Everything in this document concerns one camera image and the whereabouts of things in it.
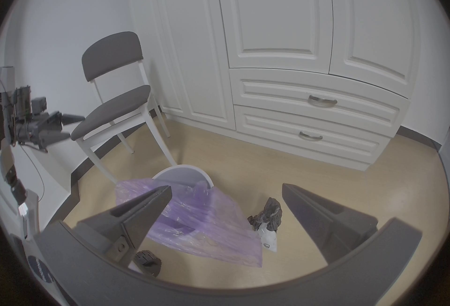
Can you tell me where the purple plastic bag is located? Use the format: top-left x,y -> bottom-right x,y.
115,176 -> 264,269

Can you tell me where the white printed wrapper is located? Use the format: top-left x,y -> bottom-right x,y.
256,221 -> 278,253

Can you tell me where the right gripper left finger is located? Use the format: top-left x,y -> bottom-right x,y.
75,185 -> 173,261

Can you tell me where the black cable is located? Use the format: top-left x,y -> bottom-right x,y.
20,144 -> 47,202

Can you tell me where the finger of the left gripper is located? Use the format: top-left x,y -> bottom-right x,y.
44,132 -> 72,149
60,113 -> 86,127

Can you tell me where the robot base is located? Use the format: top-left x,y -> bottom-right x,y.
14,224 -> 163,302

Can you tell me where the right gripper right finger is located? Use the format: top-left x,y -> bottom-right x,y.
281,183 -> 379,266

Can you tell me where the white wardrobe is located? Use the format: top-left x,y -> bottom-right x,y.
125,0 -> 422,172

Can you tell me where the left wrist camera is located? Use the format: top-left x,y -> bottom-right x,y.
30,97 -> 48,115

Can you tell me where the grey and white chair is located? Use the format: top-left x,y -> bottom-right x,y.
70,31 -> 178,184

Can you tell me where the white trash bin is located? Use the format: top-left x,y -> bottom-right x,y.
151,164 -> 214,193

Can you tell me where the crumpled black plastic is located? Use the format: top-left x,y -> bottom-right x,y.
247,197 -> 284,232

